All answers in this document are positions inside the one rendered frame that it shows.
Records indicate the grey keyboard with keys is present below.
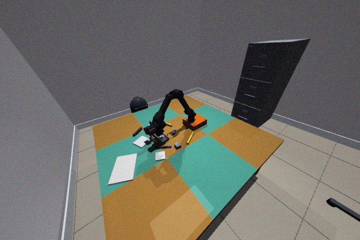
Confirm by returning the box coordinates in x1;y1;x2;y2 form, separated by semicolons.
153;133;169;144

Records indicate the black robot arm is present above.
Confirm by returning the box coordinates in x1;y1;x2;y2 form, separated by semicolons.
146;89;196;137

